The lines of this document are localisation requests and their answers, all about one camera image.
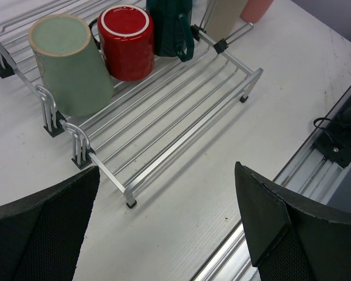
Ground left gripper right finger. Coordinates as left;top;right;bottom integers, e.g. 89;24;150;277
235;162;351;280

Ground silver wire dish rack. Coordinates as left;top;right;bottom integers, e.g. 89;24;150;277
0;1;263;208

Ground red mug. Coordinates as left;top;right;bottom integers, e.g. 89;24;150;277
97;4;154;81

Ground sage green mug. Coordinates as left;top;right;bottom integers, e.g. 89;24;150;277
28;14;114;116

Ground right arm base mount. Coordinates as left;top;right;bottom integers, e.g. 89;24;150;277
313;96;351;168

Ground beige tumbler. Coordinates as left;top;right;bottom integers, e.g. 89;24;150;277
206;0;249;37

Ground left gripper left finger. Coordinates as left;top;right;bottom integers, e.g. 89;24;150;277
0;166;100;280

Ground pink tumbler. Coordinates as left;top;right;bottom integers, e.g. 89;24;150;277
240;0;274;23

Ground dark green mug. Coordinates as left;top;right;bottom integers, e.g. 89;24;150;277
146;0;195;62

